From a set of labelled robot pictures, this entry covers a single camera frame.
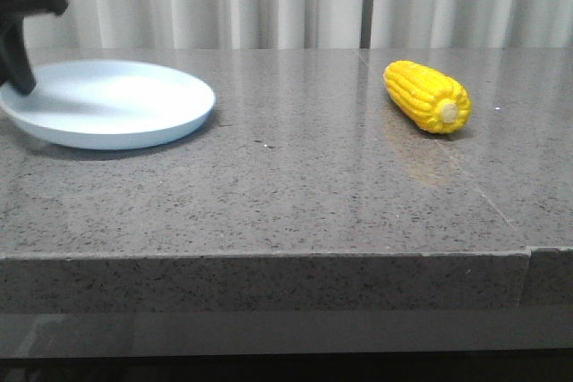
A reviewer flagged yellow corn cob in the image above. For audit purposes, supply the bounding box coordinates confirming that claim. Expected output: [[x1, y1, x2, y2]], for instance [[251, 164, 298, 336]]
[[383, 60, 473, 134]]

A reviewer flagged light blue round plate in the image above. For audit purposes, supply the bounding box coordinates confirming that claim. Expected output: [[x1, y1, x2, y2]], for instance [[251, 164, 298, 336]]
[[1, 59, 216, 150]]

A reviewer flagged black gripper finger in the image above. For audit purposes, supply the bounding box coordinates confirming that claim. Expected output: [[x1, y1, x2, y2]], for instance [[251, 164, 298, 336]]
[[1, 0, 69, 18], [1, 16, 37, 95]]

